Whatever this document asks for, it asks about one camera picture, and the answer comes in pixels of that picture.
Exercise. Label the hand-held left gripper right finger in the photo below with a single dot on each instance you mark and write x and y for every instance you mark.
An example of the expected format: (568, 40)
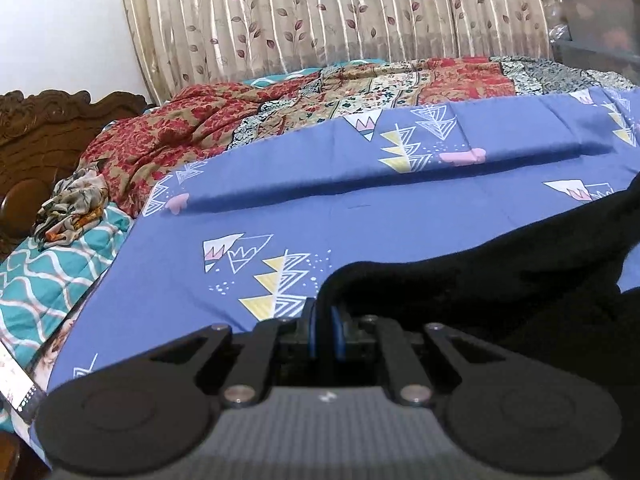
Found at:
(339, 335)

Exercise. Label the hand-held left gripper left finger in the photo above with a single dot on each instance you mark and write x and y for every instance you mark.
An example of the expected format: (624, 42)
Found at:
(311, 332)

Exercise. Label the black pants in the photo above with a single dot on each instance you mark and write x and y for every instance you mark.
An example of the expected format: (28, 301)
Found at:
(500, 285)

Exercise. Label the blue printed bedsheet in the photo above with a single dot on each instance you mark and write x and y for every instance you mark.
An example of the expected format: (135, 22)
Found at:
(300, 210)

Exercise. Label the red floral patchwork blanket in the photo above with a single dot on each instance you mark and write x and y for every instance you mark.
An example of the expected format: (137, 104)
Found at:
(210, 115)

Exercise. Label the crumpled patterned scarf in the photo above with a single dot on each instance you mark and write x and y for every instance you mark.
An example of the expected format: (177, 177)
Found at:
(70, 210)

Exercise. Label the teal wave-patterned quilt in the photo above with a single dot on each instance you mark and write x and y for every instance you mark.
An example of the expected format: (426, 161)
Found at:
(45, 280)

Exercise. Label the screen device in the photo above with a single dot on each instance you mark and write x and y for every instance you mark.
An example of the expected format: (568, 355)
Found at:
(20, 385)

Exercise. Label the beige leaf-print curtain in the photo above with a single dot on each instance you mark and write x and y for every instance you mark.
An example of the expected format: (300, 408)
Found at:
(300, 15)

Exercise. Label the carved wooden headboard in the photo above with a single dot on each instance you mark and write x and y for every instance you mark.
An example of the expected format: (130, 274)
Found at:
(40, 135)

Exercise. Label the clear plastic storage bin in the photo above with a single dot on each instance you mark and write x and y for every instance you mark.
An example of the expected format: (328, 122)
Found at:
(600, 15)

